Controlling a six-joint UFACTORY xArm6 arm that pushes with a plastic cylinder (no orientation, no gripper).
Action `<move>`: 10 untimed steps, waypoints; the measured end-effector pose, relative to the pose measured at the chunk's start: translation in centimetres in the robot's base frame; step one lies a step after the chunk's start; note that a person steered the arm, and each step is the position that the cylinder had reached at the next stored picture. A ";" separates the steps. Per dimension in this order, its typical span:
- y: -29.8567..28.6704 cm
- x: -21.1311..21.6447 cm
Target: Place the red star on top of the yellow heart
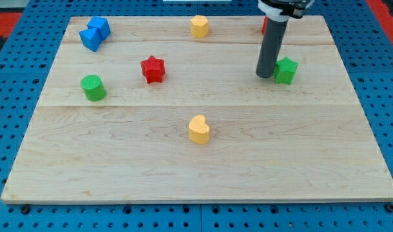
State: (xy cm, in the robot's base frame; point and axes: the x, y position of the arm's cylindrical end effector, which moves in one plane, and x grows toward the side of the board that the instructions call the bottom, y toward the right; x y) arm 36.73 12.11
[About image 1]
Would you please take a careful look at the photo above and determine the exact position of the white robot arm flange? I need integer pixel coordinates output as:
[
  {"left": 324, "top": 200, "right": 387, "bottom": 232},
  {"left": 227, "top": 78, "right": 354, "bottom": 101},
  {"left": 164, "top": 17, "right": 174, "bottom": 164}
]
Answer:
[{"left": 258, "top": 0, "right": 315, "bottom": 22}]

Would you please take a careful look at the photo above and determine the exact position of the yellow heart block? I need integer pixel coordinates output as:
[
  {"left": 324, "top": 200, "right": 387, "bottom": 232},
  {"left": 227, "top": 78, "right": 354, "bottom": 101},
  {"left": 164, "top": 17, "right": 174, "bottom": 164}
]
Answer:
[{"left": 188, "top": 115, "right": 210, "bottom": 144}]

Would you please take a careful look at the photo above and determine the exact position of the red star block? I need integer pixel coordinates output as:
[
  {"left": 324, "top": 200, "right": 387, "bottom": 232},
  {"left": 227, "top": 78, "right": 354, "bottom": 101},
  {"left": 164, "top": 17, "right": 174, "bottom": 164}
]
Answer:
[{"left": 140, "top": 55, "right": 166, "bottom": 84}]

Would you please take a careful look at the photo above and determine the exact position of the green star block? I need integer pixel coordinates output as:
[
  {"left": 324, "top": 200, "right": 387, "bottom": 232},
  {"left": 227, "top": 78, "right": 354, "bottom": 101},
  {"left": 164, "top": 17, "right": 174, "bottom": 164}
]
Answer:
[{"left": 273, "top": 57, "right": 299, "bottom": 85}]

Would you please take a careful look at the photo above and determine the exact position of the light wooden board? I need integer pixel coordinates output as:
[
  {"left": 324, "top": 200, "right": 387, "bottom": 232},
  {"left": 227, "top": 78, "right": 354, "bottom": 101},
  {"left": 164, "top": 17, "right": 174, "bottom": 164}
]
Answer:
[{"left": 1, "top": 15, "right": 393, "bottom": 205}]

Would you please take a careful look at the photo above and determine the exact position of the yellow hexagon block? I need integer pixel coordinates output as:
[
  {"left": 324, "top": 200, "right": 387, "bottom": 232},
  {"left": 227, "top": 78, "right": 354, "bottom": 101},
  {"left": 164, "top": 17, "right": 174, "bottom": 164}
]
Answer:
[{"left": 191, "top": 15, "right": 209, "bottom": 39}]

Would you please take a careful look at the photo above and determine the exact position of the gray cylindrical pusher rod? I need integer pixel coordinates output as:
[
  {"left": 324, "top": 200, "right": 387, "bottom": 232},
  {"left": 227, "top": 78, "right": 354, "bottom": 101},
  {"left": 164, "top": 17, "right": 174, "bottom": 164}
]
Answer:
[{"left": 256, "top": 19, "right": 287, "bottom": 78}]

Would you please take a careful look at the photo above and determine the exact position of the green cylinder block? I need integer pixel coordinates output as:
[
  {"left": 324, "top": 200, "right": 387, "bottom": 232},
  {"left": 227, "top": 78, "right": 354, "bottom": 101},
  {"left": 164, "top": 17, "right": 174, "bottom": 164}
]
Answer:
[{"left": 81, "top": 75, "right": 106, "bottom": 101}]

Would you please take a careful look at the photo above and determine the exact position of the red block behind rod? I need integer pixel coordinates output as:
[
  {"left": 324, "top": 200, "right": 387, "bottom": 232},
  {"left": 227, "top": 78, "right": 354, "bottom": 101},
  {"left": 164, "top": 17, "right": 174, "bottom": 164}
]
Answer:
[{"left": 261, "top": 16, "right": 269, "bottom": 35}]

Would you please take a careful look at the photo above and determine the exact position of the blue triangular prism block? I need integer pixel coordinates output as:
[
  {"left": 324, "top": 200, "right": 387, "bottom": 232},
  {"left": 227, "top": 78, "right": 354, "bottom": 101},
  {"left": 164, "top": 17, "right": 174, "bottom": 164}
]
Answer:
[{"left": 79, "top": 28, "right": 102, "bottom": 52}]

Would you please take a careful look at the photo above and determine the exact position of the blue cube block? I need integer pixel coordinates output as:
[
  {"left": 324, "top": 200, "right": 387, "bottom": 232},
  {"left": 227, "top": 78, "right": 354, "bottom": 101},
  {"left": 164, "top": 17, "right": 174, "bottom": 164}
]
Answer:
[{"left": 87, "top": 16, "right": 111, "bottom": 41}]

